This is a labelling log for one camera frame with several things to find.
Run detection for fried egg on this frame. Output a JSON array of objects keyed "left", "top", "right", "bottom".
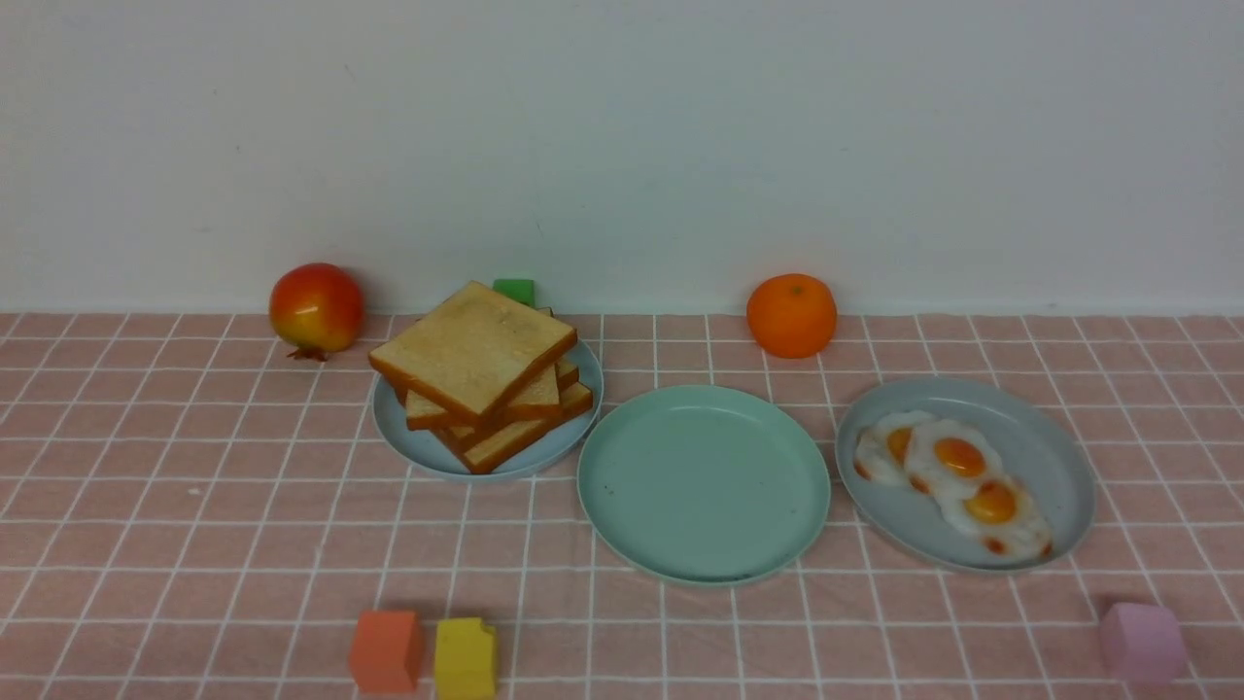
[
  {"left": 935, "top": 475, "right": 1054, "bottom": 561},
  {"left": 904, "top": 418, "right": 1004, "bottom": 501},
  {"left": 853, "top": 409, "right": 935, "bottom": 487}
]

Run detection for green cube block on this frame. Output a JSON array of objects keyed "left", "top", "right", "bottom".
[{"left": 491, "top": 279, "right": 537, "bottom": 307}]

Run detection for green centre plate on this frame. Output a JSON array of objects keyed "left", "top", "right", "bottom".
[{"left": 576, "top": 385, "right": 832, "bottom": 586}]

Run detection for orange tangerine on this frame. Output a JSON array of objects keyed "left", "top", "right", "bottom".
[{"left": 745, "top": 274, "right": 838, "bottom": 359}]

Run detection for light blue bread plate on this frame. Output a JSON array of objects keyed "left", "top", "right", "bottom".
[{"left": 369, "top": 339, "right": 605, "bottom": 482}]

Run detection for red yellow pomegranate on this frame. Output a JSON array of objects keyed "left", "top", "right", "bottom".
[{"left": 267, "top": 262, "right": 364, "bottom": 362}]

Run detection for yellow cube block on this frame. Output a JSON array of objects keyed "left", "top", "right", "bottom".
[{"left": 432, "top": 617, "right": 501, "bottom": 699}]

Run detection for orange cube block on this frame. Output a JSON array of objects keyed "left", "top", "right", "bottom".
[{"left": 348, "top": 609, "right": 424, "bottom": 694}]

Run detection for grey blue egg plate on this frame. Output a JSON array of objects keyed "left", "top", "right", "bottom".
[{"left": 836, "top": 377, "right": 1093, "bottom": 574}]

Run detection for pink checked tablecloth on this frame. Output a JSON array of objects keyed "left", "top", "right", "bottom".
[{"left": 1, "top": 313, "right": 1243, "bottom": 699}]

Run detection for pink cube block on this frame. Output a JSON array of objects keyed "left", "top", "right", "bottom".
[{"left": 1100, "top": 602, "right": 1188, "bottom": 683}]

